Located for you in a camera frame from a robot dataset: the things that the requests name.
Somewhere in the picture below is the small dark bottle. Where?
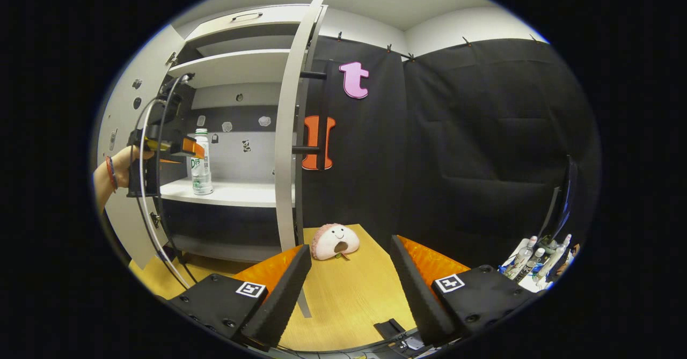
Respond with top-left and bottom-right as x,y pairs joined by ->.
516,247 -> 546,283

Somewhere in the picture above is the black backdrop cloth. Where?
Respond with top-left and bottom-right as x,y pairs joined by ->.
301,36 -> 601,274

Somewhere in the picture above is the red black bracelet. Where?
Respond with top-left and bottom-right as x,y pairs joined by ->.
105,156 -> 119,192

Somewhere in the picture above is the white cabinet door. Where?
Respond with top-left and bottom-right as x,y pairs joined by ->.
274,0 -> 337,319
96,25 -> 186,270

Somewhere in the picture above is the white cabinet drawer front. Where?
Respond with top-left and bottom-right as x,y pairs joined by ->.
185,5 -> 323,40

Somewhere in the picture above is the black cabinet door handle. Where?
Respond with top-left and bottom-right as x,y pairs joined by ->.
293,60 -> 330,171

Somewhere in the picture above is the white green label bottle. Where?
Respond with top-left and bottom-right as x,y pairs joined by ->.
190,128 -> 214,196

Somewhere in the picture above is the white cabinet shelf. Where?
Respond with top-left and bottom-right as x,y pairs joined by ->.
160,178 -> 296,208
169,49 -> 293,89

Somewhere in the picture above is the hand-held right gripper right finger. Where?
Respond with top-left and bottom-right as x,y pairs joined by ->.
390,235 -> 537,349

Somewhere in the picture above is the pink white plush toy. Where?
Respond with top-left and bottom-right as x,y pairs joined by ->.
310,223 -> 361,261

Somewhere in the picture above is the white cable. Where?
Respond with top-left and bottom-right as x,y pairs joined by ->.
134,97 -> 189,290

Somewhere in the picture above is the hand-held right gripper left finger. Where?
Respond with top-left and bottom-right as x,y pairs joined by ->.
167,244 -> 313,353

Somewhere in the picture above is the black cable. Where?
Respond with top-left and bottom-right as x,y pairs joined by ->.
155,74 -> 199,284

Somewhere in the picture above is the small clear bottle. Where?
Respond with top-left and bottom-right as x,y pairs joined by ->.
503,236 -> 538,280
536,234 -> 573,283

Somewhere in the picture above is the white cabinet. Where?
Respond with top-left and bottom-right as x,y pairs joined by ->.
158,5 -> 328,263

